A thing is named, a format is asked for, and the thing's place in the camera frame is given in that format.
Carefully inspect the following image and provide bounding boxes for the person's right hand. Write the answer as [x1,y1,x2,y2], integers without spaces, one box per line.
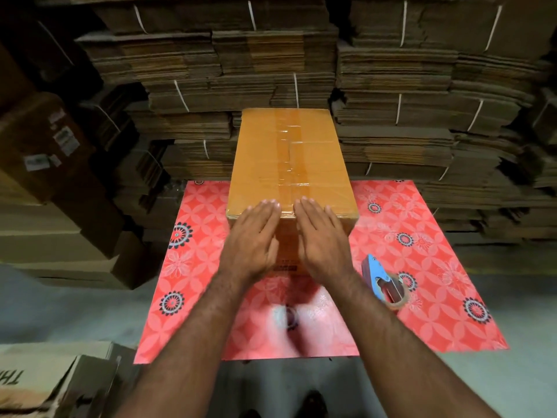
[294,197,357,282]

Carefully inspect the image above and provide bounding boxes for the person's left hand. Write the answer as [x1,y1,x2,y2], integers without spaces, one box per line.
[217,200,283,286]

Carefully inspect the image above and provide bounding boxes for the taped brown cardboard box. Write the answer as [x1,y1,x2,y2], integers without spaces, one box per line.
[225,108,360,277]

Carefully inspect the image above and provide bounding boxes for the person's left forearm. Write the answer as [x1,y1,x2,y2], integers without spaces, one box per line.
[112,271,263,418]

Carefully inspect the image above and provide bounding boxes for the person's right forearm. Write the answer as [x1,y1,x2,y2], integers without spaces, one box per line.
[312,270,501,418]

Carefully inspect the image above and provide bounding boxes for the blue tape dispenser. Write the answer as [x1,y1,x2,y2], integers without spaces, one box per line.
[361,254,405,306]

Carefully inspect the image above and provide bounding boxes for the brown packing tape roll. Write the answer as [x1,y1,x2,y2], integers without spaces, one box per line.
[383,273,411,311]

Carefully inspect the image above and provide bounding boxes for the red floral table cover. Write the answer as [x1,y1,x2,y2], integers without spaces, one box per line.
[133,180,510,365]

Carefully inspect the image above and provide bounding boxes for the stacks of flattened cardboard sheets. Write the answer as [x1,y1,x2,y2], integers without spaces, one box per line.
[35,0,557,241]

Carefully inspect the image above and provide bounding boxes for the pile of flat cardboard boxes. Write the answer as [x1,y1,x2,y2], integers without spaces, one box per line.
[0,200,151,291]

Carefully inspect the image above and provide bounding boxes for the black shoe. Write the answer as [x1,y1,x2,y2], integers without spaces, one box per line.
[296,389,330,418]

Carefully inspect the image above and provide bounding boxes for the large labelled cardboard box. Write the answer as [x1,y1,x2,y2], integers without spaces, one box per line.
[0,92,127,259]

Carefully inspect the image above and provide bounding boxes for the open printed cardboard box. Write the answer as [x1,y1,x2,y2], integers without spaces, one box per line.
[0,341,142,418]

